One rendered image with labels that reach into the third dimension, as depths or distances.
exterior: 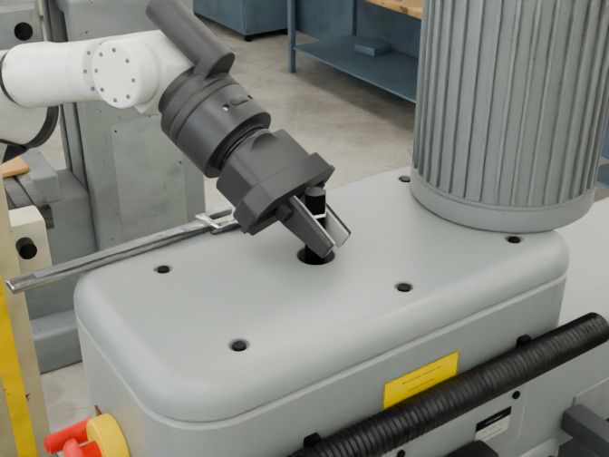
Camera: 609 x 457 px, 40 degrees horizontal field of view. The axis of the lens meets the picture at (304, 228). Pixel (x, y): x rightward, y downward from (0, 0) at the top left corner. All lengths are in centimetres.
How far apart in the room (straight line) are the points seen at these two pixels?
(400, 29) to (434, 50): 650
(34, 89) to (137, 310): 32
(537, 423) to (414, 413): 30
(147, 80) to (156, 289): 20
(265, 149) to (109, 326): 22
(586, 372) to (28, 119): 72
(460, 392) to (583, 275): 34
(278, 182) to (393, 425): 24
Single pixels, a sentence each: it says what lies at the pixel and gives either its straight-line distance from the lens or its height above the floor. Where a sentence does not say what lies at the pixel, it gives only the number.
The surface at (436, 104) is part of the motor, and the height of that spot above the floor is 201.
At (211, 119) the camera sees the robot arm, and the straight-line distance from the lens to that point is 80.
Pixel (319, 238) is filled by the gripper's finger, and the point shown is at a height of 192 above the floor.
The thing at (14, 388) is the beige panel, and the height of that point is 55.
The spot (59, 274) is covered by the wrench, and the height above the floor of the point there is 190.
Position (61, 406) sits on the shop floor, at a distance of 367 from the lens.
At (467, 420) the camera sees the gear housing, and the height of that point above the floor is 171.
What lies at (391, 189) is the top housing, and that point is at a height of 189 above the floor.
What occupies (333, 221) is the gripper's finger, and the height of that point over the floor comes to 193.
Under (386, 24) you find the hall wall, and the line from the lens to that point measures 748.
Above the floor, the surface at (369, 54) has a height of 24.
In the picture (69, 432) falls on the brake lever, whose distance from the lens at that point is 92.
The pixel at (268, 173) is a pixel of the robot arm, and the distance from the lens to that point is 78.
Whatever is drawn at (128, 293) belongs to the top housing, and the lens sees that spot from 78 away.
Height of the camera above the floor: 231
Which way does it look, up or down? 29 degrees down
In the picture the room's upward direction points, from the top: straight up
